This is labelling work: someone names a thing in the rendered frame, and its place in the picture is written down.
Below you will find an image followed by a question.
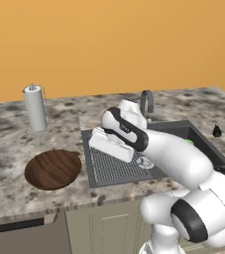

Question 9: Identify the dark grey sink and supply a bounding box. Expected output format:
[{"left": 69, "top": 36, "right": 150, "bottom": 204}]
[{"left": 80, "top": 119, "right": 225, "bottom": 190}]

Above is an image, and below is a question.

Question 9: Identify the pale green cupboard door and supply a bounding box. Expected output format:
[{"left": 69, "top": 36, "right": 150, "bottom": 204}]
[{"left": 64, "top": 198, "right": 156, "bottom": 254}]

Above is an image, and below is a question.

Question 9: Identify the grey-brown appliance front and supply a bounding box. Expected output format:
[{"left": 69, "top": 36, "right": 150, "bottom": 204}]
[{"left": 0, "top": 212, "right": 72, "bottom": 254}]

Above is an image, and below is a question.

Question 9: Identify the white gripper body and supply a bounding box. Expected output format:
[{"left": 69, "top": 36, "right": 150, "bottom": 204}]
[{"left": 88, "top": 126, "right": 136, "bottom": 164}]

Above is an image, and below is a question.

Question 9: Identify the grey curved tap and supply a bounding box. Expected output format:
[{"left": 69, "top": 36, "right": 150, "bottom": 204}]
[{"left": 139, "top": 89, "right": 156, "bottom": 124}]

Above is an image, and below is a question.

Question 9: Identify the brown wooden bowl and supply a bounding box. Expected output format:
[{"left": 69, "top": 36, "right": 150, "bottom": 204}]
[{"left": 24, "top": 149, "right": 83, "bottom": 191}]

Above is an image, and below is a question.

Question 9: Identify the white paper towel roll holder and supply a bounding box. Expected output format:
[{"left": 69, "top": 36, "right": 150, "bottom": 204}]
[{"left": 22, "top": 82, "right": 54, "bottom": 141}]

